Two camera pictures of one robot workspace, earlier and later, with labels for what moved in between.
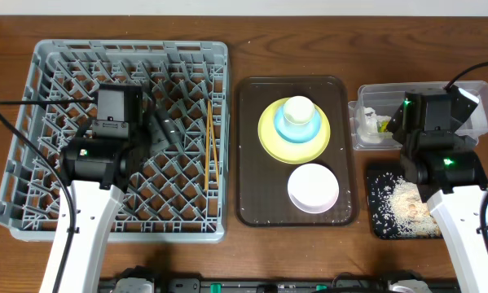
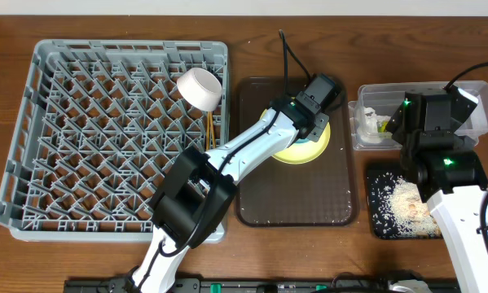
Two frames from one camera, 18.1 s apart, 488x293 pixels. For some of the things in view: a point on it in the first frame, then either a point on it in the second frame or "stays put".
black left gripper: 162,131 -> 316,133
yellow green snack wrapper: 381,126 stays put
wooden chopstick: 213,146 stays put
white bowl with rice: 313,188 -> 200,88
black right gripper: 396,122 stays put
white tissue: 370,124 stays put
